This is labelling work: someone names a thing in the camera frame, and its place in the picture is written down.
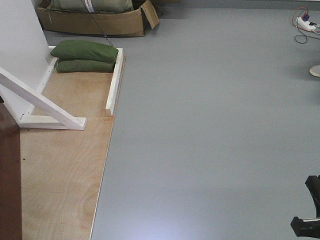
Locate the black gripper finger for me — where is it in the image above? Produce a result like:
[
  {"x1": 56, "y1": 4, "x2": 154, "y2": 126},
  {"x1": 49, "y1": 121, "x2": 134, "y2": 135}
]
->
[
  {"x1": 305, "y1": 175, "x2": 320, "y2": 218},
  {"x1": 290, "y1": 216, "x2": 320, "y2": 238}
]

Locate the brown wooden door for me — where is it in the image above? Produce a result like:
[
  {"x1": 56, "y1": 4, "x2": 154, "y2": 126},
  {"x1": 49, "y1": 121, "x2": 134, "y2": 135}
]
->
[{"x1": 0, "y1": 103, "x2": 22, "y2": 240}]

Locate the white power strip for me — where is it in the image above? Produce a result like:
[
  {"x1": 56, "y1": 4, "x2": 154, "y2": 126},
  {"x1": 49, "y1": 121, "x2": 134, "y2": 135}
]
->
[{"x1": 296, "y1": 17, "x2": 320, "y2": 33}]

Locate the open cardboard box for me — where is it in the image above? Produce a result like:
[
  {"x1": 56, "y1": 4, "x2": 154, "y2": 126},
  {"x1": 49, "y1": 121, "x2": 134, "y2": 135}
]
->
[{"x1": 35, "y1": 0, "x2": 160, "y2": 37}]

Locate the plywood base platform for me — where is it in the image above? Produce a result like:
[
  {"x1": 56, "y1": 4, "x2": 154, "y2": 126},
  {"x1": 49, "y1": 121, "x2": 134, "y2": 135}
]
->
[{"x1": 20, "y1": 72, "x2": 122, "y2": 240}]

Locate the white far diagonal brace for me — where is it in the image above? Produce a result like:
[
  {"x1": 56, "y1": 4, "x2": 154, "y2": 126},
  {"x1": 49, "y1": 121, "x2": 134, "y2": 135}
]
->
[{"x1": 0, "y1": 68, "x2": 87, "y2": 131}]

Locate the lower green sandbag far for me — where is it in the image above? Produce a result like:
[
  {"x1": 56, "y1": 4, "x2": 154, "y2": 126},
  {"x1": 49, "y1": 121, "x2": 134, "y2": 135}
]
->
[{"x1": 56, "y1": 59, "x2": 116, "y2": 73}]

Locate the green sandbag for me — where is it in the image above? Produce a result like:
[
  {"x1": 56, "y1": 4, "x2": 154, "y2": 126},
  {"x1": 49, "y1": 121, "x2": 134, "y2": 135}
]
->
[
  {"x1": 50, "y1": 40, "x2": 119, "y2": 62},
  {"x1": 56, "y1": 59, "x2": 116, "y2": 73}
]

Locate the upper green sandbag far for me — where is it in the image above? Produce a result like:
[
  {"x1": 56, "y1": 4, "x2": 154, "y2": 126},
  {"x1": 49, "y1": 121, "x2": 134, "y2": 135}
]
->
[{"x1": 50, "y1": 40, "x2": 119, "y2": 62}]

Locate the large olive woven sack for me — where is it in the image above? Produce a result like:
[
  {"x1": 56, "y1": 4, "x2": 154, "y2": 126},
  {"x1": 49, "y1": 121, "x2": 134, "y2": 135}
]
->
[{"x1": 51, "y1": 0, "x2": 134, "y2": 13}]

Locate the white far edge rail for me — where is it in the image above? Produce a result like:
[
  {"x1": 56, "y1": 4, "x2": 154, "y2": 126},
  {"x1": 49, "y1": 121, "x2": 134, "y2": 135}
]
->
[{"x1": 105, "y1": 48, "x2": 125, "y2": 117}]

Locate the far guy rope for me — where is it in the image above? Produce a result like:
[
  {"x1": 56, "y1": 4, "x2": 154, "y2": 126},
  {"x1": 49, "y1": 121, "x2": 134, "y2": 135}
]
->
[{"x1": 79, "y1": 0, "x2": 116, "y2": 48}]

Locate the white wall panel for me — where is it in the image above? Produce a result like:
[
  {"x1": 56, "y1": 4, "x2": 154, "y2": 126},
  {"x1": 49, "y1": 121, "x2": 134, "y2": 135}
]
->
[{"x1": 0, "y1": 0, "x2": 59, "y2": 123}]

